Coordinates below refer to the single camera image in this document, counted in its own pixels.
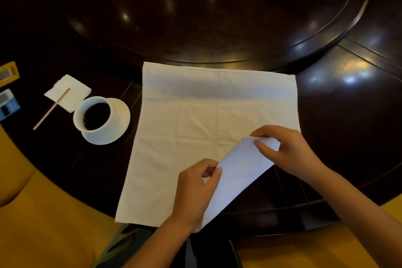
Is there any person's left hand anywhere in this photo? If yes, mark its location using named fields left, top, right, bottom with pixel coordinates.
left=170, top=158, right=223, bottom=231

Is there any person's right hand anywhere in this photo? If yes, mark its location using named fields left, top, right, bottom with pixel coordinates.
left=250, top=125, right=328, bottom=184

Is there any white cloth napkin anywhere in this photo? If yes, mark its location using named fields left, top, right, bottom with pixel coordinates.
left=115, top=62, right=301, bottom=233

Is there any person's left forearm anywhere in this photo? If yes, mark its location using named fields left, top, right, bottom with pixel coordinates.
left=123, top=214, right=201, bottom=268

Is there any person's right forearm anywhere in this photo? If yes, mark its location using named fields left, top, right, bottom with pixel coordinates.
left=300, top=166, right=402, bottom=268

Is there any white saucer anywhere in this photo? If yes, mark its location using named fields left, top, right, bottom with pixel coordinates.
left=81, top=98, right=131, bottom=146

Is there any white coffee cup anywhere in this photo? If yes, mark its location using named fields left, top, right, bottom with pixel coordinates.
left=73, top=96, right=116, bottom=134

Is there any black coffee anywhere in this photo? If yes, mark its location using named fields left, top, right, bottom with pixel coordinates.
left=82, top=103, right=111, bottom=131

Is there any dark wooden turntable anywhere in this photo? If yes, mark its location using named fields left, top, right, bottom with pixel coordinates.
left=52, top=0, right=373, bottom=74

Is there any small white paper napkin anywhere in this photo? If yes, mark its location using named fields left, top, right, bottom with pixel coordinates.
left=44, top=74, right=92, bottom=113

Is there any wooden stir stick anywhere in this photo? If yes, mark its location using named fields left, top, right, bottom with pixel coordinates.
left=33, top=88, right=71, bottom=131

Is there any blue and white packet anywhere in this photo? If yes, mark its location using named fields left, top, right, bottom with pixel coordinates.
left=0, top=89, right=21, bottom=121

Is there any yellow card holder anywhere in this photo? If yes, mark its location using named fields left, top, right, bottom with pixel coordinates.
left=0, top=61, right=20, bottom=88

